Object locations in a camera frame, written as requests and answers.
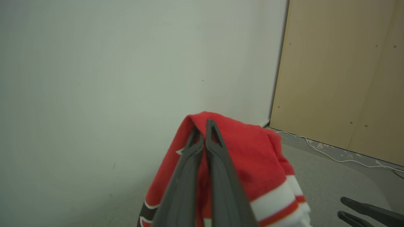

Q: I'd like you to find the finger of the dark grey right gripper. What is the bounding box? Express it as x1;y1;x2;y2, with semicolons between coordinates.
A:
340;197;404;227
337;211;377;227

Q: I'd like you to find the red shirt with striped cuffs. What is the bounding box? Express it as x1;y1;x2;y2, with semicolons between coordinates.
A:
137;111;311;227

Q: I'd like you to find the white floor cable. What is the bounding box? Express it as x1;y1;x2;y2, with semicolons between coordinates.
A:
276;131;404;173

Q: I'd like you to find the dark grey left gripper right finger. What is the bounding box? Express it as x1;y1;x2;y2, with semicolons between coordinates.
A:
205;119;259;227

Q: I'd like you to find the light wooden board panel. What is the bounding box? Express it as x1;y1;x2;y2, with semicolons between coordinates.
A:
347;0;404;166
269;0;399;150

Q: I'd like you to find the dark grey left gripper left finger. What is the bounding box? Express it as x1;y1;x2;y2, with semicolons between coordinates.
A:
152;125;205;227

